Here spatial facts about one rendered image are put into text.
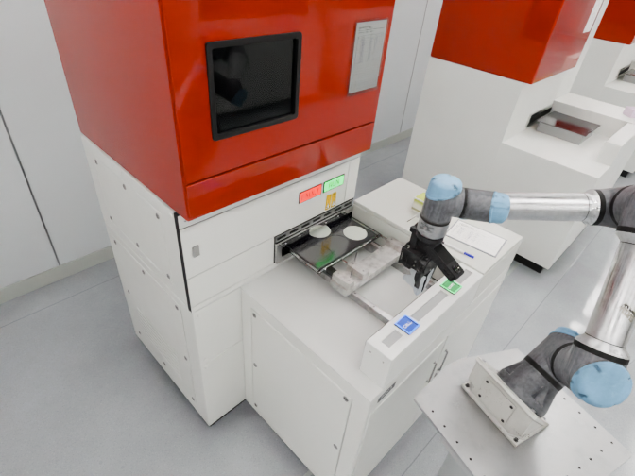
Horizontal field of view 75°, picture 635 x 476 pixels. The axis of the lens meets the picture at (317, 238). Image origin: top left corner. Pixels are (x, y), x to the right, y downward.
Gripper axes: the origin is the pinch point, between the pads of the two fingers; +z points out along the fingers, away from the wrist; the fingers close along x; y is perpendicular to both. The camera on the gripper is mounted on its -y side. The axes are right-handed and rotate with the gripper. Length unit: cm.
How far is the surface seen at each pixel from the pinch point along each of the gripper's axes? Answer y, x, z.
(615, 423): -74, -114, 111
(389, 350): -1.5, 11.7, 14.6
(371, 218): 47, -41, 18
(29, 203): 207, 53, 54
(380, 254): 32.7, -29.8, 22.6
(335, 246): 46, -18, 21
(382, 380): -2.8, 14.0, 25.0
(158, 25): 55, 40, -61
